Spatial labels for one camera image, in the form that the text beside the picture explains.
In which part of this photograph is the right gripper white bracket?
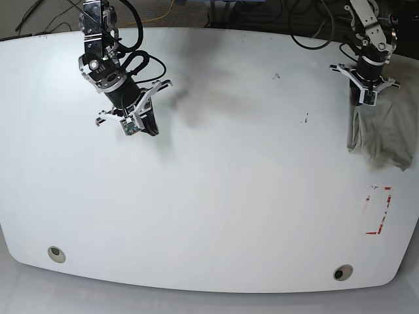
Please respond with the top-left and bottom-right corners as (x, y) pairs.
(95, 80), (173, 136)

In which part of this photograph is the left table cable grommet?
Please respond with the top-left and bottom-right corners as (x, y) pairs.
(47, 247), (66, 264)

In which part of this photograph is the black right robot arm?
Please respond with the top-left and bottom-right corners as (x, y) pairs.
(79, 1), (172, 136)

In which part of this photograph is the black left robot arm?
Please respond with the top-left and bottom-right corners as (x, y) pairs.
(329, 1), (400, 107)

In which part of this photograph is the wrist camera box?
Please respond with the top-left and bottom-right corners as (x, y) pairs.
(120, 116), (144, 136)
(358, 90), (378, 106)

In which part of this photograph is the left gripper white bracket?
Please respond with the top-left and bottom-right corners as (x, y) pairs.
(329, 63), (401, 106)

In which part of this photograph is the beige t-shirt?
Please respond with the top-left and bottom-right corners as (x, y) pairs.
(346, 87), (418, 171)

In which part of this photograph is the table cable grommet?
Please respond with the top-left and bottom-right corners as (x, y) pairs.
(47, 247), (66, 264)
(333, 264), (354, 281)

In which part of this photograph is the red tape rectangle marking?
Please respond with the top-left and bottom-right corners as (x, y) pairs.
(362, 186), (392, 236)

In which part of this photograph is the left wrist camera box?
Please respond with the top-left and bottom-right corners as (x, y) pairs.
(358, 90), (378, 106)

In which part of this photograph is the right table cable grommet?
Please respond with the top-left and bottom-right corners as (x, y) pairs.
(333, 264), (354, 281)

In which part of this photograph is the yellow cable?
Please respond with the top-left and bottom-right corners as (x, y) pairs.
(120, 0), (174, 28)

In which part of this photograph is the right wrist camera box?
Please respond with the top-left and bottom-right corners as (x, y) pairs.
(120, 116), (144, 136)

